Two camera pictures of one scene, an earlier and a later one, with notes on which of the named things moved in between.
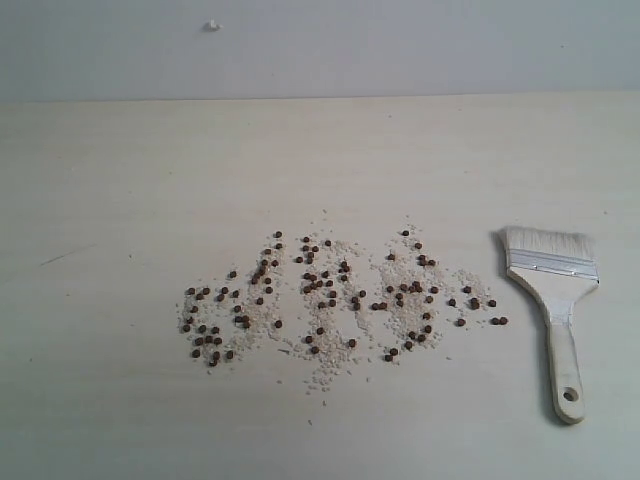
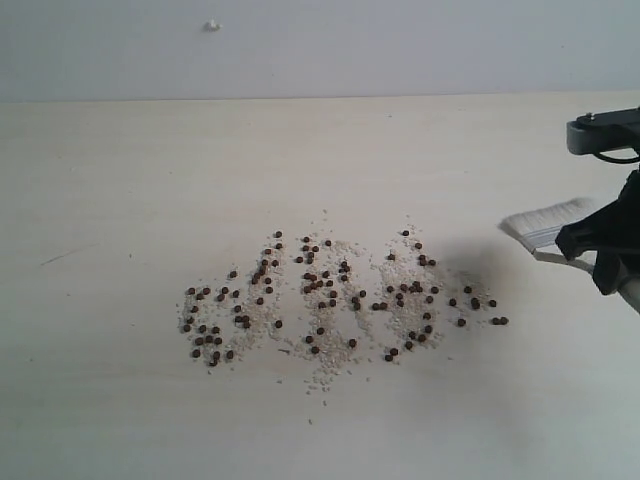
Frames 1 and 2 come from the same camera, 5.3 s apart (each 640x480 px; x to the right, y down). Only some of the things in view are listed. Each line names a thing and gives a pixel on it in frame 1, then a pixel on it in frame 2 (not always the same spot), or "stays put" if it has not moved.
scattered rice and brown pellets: (329, 304) stays put
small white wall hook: (212, 26) stays put
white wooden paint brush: (559, 269) -> (537, 230)
